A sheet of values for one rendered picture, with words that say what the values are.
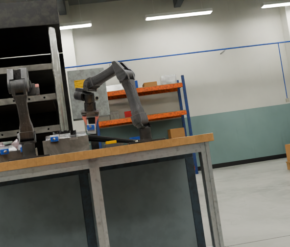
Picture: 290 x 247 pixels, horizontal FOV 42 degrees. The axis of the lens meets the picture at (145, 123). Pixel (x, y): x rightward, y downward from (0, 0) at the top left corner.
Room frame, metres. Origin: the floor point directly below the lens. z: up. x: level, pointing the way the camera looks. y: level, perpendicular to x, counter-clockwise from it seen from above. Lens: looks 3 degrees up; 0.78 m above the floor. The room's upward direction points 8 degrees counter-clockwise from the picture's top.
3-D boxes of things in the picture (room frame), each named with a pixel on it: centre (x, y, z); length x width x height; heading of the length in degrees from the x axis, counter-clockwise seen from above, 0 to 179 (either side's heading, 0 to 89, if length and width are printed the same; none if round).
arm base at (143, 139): (2.03, 0.01, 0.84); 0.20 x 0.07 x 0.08; 102
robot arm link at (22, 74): (1.92, 0.60, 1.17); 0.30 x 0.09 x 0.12; 12
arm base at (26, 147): (1.91, 0.59, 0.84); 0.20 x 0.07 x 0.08; 102
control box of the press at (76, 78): (3.18, 0.44, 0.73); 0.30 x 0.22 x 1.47; 101
